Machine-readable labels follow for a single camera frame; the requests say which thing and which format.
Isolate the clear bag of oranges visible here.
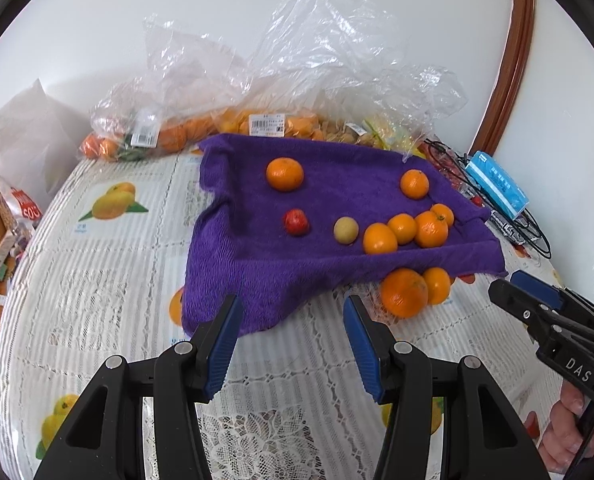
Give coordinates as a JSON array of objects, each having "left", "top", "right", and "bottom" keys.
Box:
[{"left": 217, "top": 0, "right": 403, "bottom": 142}]

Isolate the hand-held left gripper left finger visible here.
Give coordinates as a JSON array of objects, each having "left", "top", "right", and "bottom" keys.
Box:
[{"left": 33, "top": 294, "right": 245, "bottom": 480}]

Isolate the yellow packet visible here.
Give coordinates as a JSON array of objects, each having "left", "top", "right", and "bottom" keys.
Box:
[{"left": 364, "top": 117, "right": 424, "bottom": 155}]

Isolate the large dimpled orange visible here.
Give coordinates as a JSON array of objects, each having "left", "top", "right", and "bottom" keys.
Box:
[{"left": 380, "top": 268, "right": 429, "bottom": 319}]

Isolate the black white patterned bundle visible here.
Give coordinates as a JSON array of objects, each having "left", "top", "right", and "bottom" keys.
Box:
[{"left": 489, "top": 210, "right": 528, "bottom": 246}]

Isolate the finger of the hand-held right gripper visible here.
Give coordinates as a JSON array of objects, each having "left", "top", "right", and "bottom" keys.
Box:
[
  {"left": 488, "top": 279, "right": 594, "bottom": 347},
  {"left": 509, "top": 270, "right": 594, "bottom": 332}
]

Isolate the black cable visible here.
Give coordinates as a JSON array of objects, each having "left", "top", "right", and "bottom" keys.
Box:
[{"left": 424, "top": 137, "right": 552, "bottom": 261}]

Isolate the bag of red cherry tomatoes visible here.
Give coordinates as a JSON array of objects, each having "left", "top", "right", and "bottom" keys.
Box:
[{"left": 427, "top": 150, "right": 478, "bottom": 196}]

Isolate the small yellow-green fruit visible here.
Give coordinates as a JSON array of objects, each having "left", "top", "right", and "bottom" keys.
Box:
[{"left": 333, "top": 216, "right": 360, "bottom": 246}]

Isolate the wooden door frame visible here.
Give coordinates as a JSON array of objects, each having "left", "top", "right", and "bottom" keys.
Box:
[{"left": 469, "top": 0, "right": 536, "bottom": 156}]

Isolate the orange with green stem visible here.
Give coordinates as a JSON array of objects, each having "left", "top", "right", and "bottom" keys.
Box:
[{"left": 415, "top": 211, "right": 450, "bottom": 249}]

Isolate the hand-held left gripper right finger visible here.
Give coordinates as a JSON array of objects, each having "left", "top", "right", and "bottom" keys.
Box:
[{"left": 343, "top": 295, "right": 552, "bottom": 480}]

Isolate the person's right hand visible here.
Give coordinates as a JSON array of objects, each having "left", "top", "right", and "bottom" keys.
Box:
[{"left": 524, "top": 386, "right": 594, "bottom": 474}]

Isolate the blue tissue pack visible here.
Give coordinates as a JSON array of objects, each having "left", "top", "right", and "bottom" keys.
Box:
[{"left": 464, "top": 151, "right": 531, "bottom": 220}]

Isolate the clear bag of leafy tangerines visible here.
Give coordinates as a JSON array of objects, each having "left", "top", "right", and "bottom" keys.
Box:
[{"left": 81, "top": 15, "right": 250, "bottom": 162}]

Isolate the small red fruit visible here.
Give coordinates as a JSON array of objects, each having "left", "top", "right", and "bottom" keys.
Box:
[{"left": 283, "top": 209, "right": 310, "bottom": 237}]

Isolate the purple towel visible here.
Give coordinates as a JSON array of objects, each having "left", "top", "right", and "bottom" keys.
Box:
[{"left": 181, "top": 133, "right": 508, "bottom": 337}]

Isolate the white plastic bag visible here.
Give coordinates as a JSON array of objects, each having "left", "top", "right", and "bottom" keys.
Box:
[{"left": 0, "top": 78, "right": 94, "bottom": 211}]

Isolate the red white printed bag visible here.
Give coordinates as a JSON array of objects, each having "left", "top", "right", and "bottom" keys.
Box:
[{"left": 4, "top": 185, "right": 43, "bottom": 231}]

